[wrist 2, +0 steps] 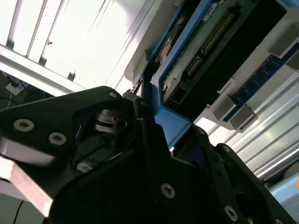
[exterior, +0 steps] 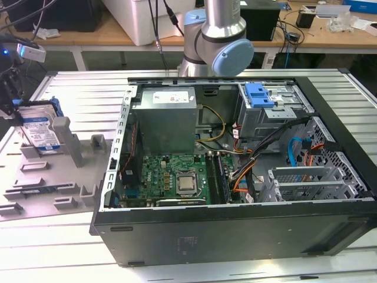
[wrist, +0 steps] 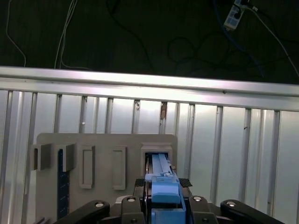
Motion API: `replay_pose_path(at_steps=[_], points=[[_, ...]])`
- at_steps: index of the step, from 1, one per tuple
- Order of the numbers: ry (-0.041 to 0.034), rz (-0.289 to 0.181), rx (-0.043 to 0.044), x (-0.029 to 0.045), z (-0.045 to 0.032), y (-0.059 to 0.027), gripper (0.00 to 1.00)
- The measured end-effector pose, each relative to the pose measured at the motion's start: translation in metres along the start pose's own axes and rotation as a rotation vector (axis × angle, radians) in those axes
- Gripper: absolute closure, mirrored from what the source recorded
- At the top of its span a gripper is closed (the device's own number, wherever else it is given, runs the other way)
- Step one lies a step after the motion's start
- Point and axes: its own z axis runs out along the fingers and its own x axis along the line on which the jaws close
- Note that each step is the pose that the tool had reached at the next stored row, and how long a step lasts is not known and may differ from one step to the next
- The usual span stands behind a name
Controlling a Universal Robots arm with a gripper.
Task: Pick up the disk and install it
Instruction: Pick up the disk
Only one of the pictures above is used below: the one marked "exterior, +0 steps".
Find multicoloured supply wire bundle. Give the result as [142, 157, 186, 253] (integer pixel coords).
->
[226, 146, 254, 156]

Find grey power supply unit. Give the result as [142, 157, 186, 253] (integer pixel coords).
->
[131, 86, 198, 154]

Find black graphics card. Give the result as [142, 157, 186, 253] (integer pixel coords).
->
[155, 198, 207, 208]

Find metal disk bay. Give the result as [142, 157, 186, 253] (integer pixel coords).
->
[260, 166, 359, 203]

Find black cable bundle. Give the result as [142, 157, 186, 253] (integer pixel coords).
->
[229, 116, 313, 180]

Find blue cardboard box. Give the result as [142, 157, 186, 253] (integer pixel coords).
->
[343, 0, 377, 14]

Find empty blue disk carrier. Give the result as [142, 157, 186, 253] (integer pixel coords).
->
[244, 83, 275, 108]

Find long wooden desk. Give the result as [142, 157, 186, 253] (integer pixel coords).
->
[0, 1, 377, 71]

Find metal drive cage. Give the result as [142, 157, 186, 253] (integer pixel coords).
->
[237, 82, 315, 148]

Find CPU socket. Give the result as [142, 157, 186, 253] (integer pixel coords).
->
[174, 171, 201, 198]

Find white grey carton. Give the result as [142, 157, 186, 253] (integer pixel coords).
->
[315, 4, 351, 18]

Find black open PC case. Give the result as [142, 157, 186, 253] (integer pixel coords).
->
[90, 69, 377, 268]

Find crumpled white wrapper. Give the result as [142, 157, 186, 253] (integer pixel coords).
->
[32, 25, 61, 41]

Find hard disk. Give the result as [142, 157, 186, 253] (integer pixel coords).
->
[11, 96, 65, 156]

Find blue data wire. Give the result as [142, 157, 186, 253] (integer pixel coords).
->
[288, 137, 312, 168]

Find thin black cable with connector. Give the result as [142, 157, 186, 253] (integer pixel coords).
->
[147, 0, 170, 73]

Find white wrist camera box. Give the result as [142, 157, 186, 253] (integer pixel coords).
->
[16, 43, 47, 63]

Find small black box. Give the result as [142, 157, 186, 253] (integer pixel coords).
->
[296, 8, 316, 29]

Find grey parts rack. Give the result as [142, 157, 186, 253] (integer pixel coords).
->
[0, 116, 114, 222]

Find large black computer tower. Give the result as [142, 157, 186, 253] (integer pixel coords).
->
[5, 0, 102, 32]

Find clear plastic bag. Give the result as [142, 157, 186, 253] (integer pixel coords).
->
[326, 14, 369, 33]

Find black case fan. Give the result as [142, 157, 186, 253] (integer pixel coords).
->
[119, 119, 141, 192]

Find green motherboard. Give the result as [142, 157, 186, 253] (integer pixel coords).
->
[122, 152, 236, 207]

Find orange red yellow power wire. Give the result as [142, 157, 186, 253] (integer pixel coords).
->
[305, 141, 340, 172]

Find black RAM slot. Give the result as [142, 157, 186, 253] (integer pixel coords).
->
[205, 152, 218, 205]
[216, 153, 231, 205]

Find white plastic machine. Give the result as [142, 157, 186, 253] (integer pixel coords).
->
[101, 0, 207, 47]

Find yellow and black cable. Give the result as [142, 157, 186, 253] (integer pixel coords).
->
[196, 105, 227, 148]

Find RAM stick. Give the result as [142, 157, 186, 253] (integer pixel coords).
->
[20, 187, 47, 196]

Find orange flat data wire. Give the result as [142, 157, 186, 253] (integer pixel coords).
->
[232, 170, 254, 194]

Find black desktop box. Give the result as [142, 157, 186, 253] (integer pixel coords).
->
[240, 0, 280, 42]

